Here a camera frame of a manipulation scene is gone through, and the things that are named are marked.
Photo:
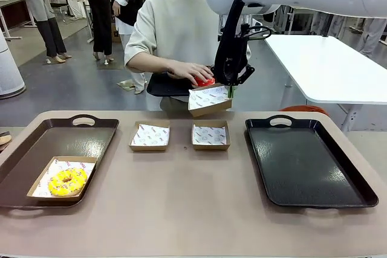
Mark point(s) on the orange stool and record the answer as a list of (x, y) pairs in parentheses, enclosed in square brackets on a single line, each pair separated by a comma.
[(302, 110)]

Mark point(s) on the person in pink top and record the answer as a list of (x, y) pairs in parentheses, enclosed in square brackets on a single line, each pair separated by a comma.
[(373, 34)]

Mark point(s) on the person's right hand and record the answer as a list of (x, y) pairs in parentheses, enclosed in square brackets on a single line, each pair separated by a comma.
[(190, 70)]

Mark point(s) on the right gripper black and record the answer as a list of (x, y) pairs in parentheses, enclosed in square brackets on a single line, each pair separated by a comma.
[(234, 52)]

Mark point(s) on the person in black trousers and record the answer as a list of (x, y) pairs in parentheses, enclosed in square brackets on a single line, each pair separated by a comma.
[(101, 22)]

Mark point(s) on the white printed liner paper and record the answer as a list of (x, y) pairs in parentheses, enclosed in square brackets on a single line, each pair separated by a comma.
[(149, 135), (87, 167), (210, 135), (208, 96)]

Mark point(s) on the person in beige shirt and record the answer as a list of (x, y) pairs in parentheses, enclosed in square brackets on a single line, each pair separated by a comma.
[(172, 13)]

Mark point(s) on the dark mannequin base plate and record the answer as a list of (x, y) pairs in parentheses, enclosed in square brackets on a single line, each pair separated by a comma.
[(115, 66)]

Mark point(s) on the red glazed donut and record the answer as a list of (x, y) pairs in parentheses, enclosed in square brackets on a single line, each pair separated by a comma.
[(205, 82)]

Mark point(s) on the plain black serving tray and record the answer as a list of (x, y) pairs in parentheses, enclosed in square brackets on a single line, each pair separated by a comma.
[(166, 87)]

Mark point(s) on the white cylindrical machine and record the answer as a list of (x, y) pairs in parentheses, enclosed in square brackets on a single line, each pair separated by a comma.
[(10, 67)]

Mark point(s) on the person in white clothes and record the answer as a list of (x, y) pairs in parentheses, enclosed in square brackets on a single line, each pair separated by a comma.
[(326, 25)]

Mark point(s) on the large white table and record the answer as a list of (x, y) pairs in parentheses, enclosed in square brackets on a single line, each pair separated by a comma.
[(332, 67)]

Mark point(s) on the yellow sprinkled donut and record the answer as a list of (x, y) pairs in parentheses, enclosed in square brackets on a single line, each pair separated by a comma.
[(56, 185)]

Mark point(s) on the flat cardboard sheet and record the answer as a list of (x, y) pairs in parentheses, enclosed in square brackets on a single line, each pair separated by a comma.
[(124, 84)]

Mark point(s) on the brown paper food box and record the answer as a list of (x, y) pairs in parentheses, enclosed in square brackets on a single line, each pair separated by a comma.
[(148, 148), (54, 199), (211, 111), (211, 148)]

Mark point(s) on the person's right forearm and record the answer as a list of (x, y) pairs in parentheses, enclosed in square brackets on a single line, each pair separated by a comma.
[(151, 63)]

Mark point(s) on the black stand pole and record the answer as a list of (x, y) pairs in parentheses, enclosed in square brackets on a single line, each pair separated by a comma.
[(325, 34)]

